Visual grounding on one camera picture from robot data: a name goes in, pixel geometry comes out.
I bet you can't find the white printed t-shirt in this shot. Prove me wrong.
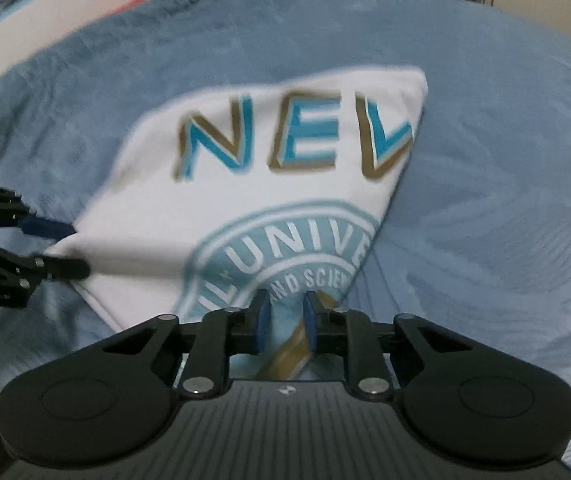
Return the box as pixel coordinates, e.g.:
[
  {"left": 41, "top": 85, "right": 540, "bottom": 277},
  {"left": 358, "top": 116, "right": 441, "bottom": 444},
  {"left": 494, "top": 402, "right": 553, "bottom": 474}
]
[{"left": 52, "top": 65, "right": 429, "bottom": 380}]

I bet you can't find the blue textured bedspread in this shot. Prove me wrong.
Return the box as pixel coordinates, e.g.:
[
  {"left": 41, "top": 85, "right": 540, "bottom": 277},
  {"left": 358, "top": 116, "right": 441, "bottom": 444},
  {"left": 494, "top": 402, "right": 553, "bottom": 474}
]
[{"left": 0, "top": 0, "right": 571, "bottom": 479}]

